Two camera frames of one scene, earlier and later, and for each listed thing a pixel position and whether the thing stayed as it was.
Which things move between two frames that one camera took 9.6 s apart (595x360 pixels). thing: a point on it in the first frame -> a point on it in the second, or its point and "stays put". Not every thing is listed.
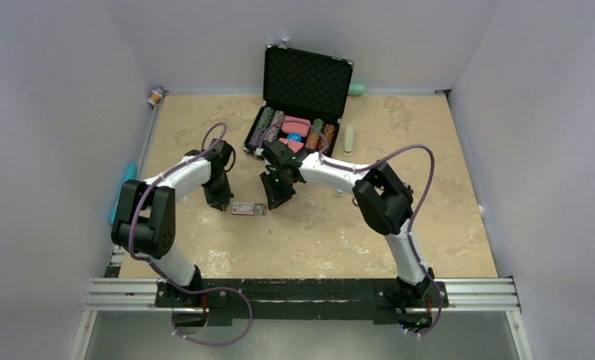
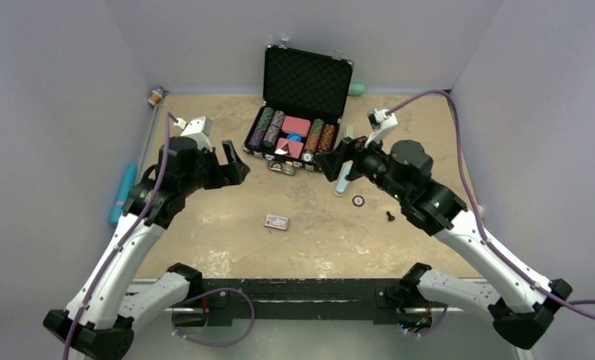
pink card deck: x=295 y=127 stays put
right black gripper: x=275 y=198 -> x=331 y=162
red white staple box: x=249 y=208 -> x=277 y=222
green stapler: x=348 y=148 stays put
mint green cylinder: x=356 y=89 stays put
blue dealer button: x=294 y=136 stays put
